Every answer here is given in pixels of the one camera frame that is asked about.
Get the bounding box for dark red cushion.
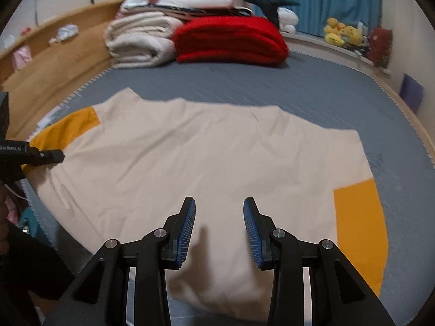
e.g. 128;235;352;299
366;27;393;68

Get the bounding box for person's left hand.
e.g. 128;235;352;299
0;186;9;255

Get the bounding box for white plush toy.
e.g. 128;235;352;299
277;7;299;34

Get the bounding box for white folded quilt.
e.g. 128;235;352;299
103;12;184;69

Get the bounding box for wooden bed frame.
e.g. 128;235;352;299
1;2;434;153

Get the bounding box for yellow plush toys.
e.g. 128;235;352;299
324;18;363;47

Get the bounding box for tissue pack on headboard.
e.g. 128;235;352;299
56;24;79;42

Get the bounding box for red folded blanket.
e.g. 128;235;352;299
173;16;289;67

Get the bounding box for beige and yellow hooded jacket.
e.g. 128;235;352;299
24;88;388;322

